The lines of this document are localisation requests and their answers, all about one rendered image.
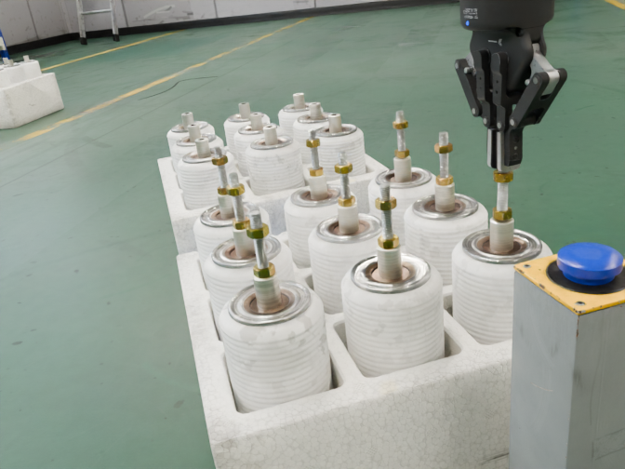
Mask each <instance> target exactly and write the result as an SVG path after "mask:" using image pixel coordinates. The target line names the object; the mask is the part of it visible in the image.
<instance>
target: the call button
mask: <svg viewBox="0 0 625 469"><path fill-rule="evenodd" d="M557 266H558V267H559V269H560V270H562V271H563V274H564V276H565V277H566V278H567V279H569V280H571V281H573V282H576V283H579V284H582V285H591V286H596V285H603V284H607V283H609V282H611V281H612V280H613V279H614V278H615V276H616V275H619V274H620V273H621V271H622V268H623V256H622V255H621V254H620V253H619V252H618V251H616V250H615V249H613V248H611V247H609V246H606V245H602V244H597V243H587V242H584V243H575V244H571V245H568V246H565V247H563V248H561V249H560V250H559V251H558V253H557Z"/></svg>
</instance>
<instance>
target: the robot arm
mask: <svg viewBox="0 0 625 469"><path fill-rule="evenodd" d="M459 2H460V25H461V26H462V28H464V29H466V30H470V31H472V39H471V42H470V53H469V54H468V55H467V57H466V58H463V59H457V60H456V61H455V69H456V72H457V74H458V77H459V81H460V83H461V85H462V88H463V91H464V93H465V96H466V99H467V101H468V103H469V105H470V108H471V111H472V115H473V116H474V117H478V116H481V117H482V118H483V123H484V125H485V127H487V144H486V147H487V148H486V153H487V164H488V165H489V166H490V167H492V168H496V169H497V170H499V171H502V172H507V171H512V170H516V169H518V168H519V167H520V166H521V162H522V159H523V149H522V148H523V129H524V127H527V126H530V125H535V124H538V123H540V121H541V119H542V118H543V116H544V115H545V114H546V112H547V111H548V109H549V108H550V106H551V104H552V102H553V101H554V99H555V97H556V96H557V94H558V93H559V91H560V89H561V88H562V86H563V85H564V83H565V81H566V79H567V72H566V70H565V69H564V68H557V69H553V68H552V66H551V65H550V64H549V62H548V61H547V60H546V58H545V56H546V53H547V46H546V43H545V40H544V35H543V28H544V26H545V24H546V23H547V22H549V21H550V20H551V19H552V18H553V15H554V2H555V0H459ZM480 101H481V102H480ZM514 104H516V107H515V109H514V110H513V111H512V106H513V105H514Z"/></svg>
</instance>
